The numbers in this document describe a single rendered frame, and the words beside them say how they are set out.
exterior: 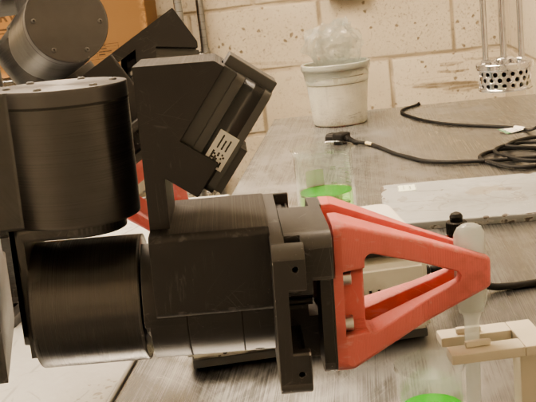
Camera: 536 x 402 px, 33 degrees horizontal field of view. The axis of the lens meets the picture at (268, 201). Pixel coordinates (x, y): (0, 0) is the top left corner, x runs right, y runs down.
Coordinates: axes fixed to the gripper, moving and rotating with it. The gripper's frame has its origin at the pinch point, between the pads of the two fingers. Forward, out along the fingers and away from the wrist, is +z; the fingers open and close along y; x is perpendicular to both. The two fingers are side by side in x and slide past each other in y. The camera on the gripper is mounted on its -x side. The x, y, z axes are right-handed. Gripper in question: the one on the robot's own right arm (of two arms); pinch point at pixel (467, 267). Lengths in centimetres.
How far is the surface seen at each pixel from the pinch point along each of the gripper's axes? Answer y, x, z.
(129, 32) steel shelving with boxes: 246, -3, -41
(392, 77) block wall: 270, 20, 46
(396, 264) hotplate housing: 29.4, 9.1, 1.8
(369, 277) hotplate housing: 28.9, 9.9, -0.4
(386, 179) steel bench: 88, 15, 11
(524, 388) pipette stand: -0.5, 6.0, 2.4
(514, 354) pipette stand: -1.5, 3.8, 1.6
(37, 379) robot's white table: 31.2, 17.0, -28.3
